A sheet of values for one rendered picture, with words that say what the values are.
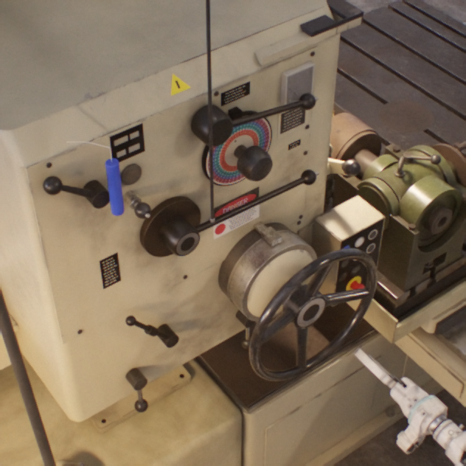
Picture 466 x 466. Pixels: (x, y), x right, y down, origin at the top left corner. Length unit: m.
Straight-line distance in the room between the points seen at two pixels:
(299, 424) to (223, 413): 0.37
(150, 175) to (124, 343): 0.47
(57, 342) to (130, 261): 0.24
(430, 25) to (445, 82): 0.40
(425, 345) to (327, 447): 0.69
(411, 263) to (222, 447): 0.83
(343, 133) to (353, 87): 0.73
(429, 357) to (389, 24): 1.46
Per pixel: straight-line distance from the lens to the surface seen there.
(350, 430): 3.37
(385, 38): 3.62
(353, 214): 2.25
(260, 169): 1.83
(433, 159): 2.49
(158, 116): 1.72
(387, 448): 3.44
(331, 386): 3.01
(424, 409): 2.08
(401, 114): 3.21
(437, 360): 2.83
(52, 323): 1.93
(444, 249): 2.59
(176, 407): 2.77
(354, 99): 3.25
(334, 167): 2.22
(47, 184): 1.62
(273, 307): 1.91
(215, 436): 2.74
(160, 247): 1.90
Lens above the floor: 2.86
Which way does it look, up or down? 44 degrees down
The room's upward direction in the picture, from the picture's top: straight up
